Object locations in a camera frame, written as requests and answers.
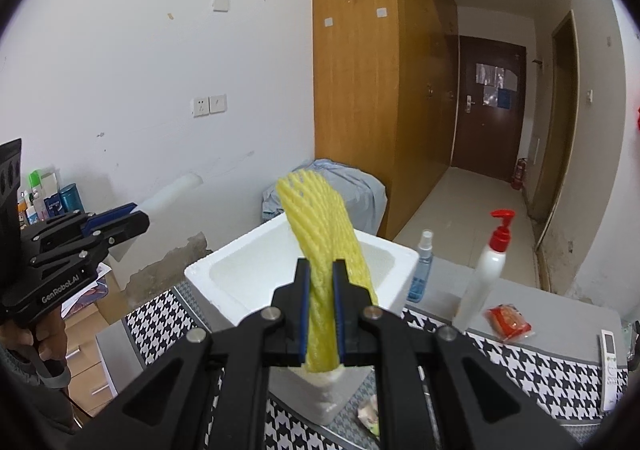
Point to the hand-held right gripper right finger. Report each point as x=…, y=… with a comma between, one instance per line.
x=339, y=315

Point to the wooden wardrobe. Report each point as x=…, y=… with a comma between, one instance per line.
x=370, y=80

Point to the blue-grey cloth cover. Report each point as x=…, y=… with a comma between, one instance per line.
x=345, y=190

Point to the green snack packet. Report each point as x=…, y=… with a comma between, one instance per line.
x=369, y=414

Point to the houndstooth tablecloth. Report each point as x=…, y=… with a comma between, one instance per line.
x=525, y=365

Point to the papers on door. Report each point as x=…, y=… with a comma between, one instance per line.
x=495, y=85

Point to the white wall switch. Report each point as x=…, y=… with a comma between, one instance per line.
x=218, y=103

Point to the white foam box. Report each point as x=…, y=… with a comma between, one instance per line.
x=240, y=275

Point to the white rolled sheet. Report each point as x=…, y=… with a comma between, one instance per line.
x=170, y=195

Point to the teal can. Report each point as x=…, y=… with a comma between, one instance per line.
x=70, y=197

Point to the white remote control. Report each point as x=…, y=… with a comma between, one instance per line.
x=614, y=370

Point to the red fire extinguisher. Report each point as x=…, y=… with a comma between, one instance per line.
x=519, y=175

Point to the blank white wall plate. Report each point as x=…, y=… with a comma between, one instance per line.
x=221, y=3

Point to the yellow foam fruit net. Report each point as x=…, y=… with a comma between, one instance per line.
x=320, y=230

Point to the green cap bottle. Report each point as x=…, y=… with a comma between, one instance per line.
x=35, y=182

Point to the white wall socket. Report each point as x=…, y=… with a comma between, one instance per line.
x=200, y=106

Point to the person's left hand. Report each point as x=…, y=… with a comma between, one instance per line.
x=50, y=337

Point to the dark brown door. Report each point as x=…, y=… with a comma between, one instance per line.
x=487, y=140

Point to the white pump bottle red top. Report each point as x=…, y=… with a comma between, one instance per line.
x=482, y=280

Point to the wooden side door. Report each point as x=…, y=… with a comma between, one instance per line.
x=557, y=120

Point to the red snack packet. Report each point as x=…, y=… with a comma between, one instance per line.
x=509, y=322

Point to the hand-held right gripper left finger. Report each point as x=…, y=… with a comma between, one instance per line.
x=302, y=315

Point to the blue spray bottle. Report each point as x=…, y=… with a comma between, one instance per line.
x=419, y=275

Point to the person's left forearm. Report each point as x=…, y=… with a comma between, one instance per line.
x=30, y=390

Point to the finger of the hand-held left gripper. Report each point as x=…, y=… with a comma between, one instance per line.
x=131, y=226
x=112, y=216

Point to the wooden drawer cabinet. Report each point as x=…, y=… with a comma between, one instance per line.
x=90, y=345

